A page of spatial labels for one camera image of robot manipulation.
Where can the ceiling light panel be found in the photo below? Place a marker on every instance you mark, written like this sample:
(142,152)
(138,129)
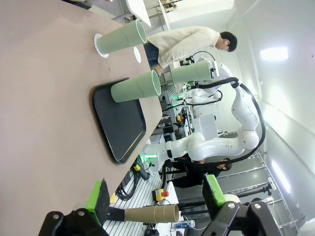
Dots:
(274,52)

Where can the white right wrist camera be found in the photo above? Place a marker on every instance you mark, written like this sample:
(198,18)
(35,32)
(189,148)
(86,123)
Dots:
(214,70)

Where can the yellow emergency stop box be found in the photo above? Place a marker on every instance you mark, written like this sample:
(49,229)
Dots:
(158,194)

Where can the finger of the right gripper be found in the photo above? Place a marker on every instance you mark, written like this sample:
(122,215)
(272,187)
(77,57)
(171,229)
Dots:
(190,86)
(187,60)

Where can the white lace paper coaster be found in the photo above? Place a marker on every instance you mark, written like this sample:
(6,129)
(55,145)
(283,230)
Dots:
(95,39)
(137,54)

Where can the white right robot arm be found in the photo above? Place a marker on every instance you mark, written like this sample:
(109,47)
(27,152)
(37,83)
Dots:
(209,147)

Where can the light green plastic cup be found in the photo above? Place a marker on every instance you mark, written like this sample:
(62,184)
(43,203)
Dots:
(120,39)
(189,72)
(135,87)

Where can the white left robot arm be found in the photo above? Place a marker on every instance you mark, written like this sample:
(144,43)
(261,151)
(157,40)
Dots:
(308,228)

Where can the person in black jacket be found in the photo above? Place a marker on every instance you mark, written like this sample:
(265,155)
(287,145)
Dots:
(194,172)

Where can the white box enclosure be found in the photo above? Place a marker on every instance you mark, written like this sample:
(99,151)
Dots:
(205,125)

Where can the person in grey sweatshirt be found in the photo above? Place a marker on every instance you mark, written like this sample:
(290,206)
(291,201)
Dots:
(182,41)

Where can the brown cardboard tube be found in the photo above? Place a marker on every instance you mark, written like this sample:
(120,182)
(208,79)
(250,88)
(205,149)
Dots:
(152,213)

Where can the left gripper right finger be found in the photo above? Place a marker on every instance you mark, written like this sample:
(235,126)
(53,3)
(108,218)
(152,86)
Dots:
(214,194)

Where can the white slotted mounting plate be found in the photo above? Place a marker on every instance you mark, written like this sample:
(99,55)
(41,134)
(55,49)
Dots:
(147,184)

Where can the yellow black enabling switch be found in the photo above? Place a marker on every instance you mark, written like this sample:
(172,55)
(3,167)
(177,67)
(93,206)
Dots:
(112,198)
(136,166)

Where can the black plastic serving tray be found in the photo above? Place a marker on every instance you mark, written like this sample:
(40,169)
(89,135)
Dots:
(118,127)

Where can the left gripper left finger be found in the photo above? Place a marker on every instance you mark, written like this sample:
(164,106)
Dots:
(99,199)

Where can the white rectangular table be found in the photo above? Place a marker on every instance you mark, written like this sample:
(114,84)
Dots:
(137,9)

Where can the clear plastic water bottle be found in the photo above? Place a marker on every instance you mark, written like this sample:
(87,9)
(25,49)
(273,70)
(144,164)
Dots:
(183,224)

